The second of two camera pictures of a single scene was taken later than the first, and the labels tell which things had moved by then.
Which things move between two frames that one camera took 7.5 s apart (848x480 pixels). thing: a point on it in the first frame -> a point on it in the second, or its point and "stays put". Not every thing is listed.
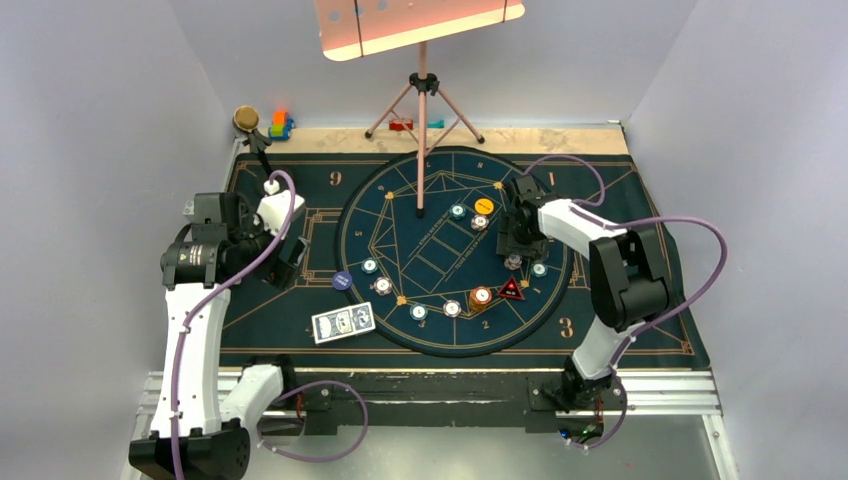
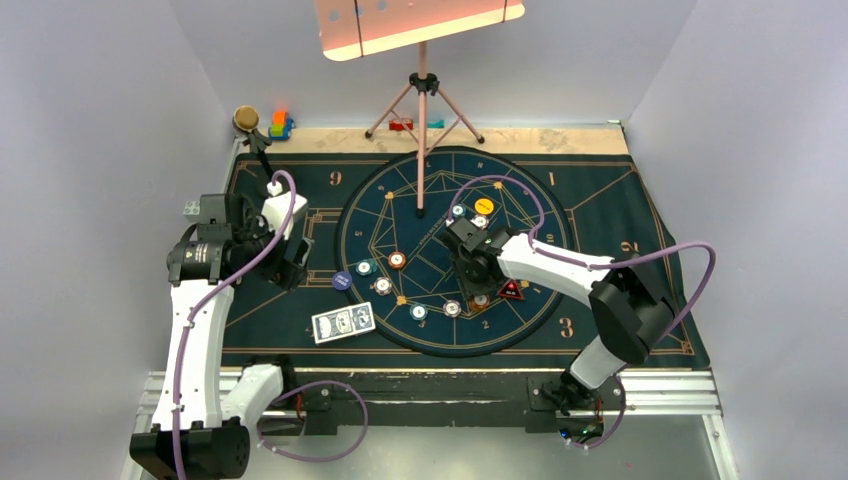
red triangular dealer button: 511,290 stays put
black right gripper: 508,241 -> 469,287
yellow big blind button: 484,206 stays put
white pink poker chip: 479,222 stays put
